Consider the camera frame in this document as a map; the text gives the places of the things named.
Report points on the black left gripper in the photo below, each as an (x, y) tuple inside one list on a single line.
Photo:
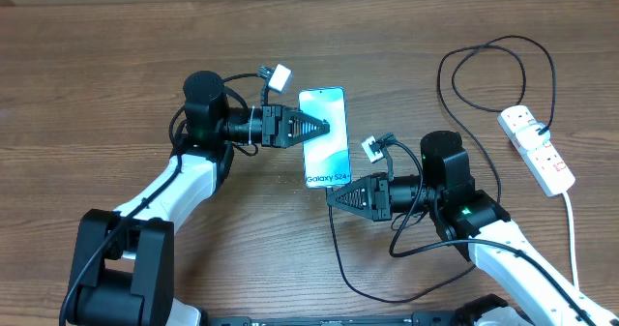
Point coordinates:
[(284, 139)]

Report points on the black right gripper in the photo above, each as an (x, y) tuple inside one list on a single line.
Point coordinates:
[(375, 198)]

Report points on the Samsung Galaxy smartphone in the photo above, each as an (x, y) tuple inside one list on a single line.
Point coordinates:
[(326, 157)]

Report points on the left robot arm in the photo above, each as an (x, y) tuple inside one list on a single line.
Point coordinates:
[(123, 264)]

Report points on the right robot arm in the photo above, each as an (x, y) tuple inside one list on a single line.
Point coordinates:
[(481, 230)]

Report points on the white charger plug adapter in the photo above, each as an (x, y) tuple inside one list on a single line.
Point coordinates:
[(531, 137)]

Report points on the white power strip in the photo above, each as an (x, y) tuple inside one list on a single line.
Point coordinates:
[(545, 163)]

